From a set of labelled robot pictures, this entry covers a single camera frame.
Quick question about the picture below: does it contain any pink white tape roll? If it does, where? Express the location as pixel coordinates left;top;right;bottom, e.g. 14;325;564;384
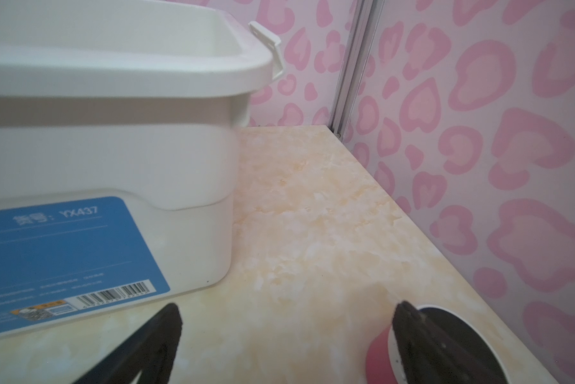
365;306;510;383

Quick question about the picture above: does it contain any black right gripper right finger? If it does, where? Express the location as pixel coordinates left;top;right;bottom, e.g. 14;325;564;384
392;301;507;383

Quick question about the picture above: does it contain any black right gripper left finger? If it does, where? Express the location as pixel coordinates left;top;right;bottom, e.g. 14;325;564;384
77;303;183;384

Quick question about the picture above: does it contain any white plastic storage bin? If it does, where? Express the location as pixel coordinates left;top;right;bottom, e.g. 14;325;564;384
0;1;284;339

